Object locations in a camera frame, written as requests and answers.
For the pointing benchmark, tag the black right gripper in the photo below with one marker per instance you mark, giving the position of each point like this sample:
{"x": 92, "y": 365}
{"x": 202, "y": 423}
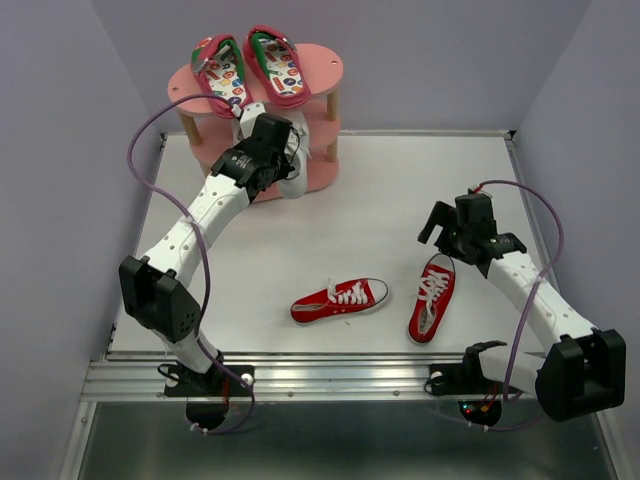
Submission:
{"x": 444, "y": 215}

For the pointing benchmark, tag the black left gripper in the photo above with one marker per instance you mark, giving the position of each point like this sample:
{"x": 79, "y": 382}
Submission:
{"x": 285, "y": 167}

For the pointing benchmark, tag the white sneaker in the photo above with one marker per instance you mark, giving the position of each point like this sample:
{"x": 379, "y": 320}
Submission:
{"x": 241, "y": 130}
{"x": 297, "y": 152}

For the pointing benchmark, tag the pink patterned sandal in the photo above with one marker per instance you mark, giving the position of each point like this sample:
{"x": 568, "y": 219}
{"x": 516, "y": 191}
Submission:
{"x": 218, "y": 69}
{"x": 274, "y": 61}

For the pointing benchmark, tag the red sneaker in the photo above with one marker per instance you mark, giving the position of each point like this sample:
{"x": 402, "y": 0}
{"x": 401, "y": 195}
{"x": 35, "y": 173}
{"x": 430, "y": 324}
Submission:
{"x": 435, "y": 290}
{"x": 349, "y": 298}

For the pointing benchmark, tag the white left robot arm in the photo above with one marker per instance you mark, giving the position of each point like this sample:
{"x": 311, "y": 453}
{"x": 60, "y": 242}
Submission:
{"x": 155, "y": 287}

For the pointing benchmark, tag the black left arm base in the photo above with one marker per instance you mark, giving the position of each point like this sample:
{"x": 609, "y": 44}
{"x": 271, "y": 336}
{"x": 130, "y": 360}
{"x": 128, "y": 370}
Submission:
{"x": 217, "y": 402}

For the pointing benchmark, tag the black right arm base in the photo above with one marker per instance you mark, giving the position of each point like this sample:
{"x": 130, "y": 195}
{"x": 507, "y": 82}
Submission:
{"x": 478, "y": 398}

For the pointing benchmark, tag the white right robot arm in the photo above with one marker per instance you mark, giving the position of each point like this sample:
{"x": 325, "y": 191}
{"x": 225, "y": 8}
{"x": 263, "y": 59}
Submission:
{"x": 582, "y": 369}

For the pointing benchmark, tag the pink three-tier shoe shelf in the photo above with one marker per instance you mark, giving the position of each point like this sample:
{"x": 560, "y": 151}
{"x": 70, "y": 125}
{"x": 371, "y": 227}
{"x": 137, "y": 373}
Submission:
{"x": 209, "y": 135}

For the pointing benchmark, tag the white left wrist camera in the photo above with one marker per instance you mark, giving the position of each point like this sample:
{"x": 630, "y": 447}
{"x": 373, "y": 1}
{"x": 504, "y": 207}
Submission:
{"x": 251, "y": 112}

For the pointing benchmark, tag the aluminium front mounting rail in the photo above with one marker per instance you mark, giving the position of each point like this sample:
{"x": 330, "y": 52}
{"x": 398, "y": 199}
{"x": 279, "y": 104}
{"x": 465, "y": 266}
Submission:
{"x": 279, "y": 377}

